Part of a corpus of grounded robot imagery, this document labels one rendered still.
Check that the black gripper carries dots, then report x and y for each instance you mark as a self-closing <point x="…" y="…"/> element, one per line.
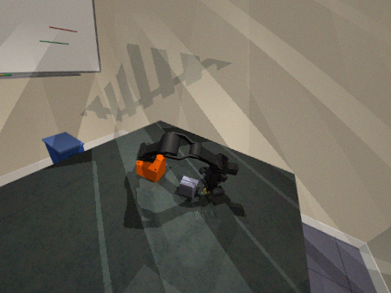
<point x="210" y="182"/>

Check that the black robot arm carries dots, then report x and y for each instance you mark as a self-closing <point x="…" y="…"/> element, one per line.
<point x="168" y="147"/>

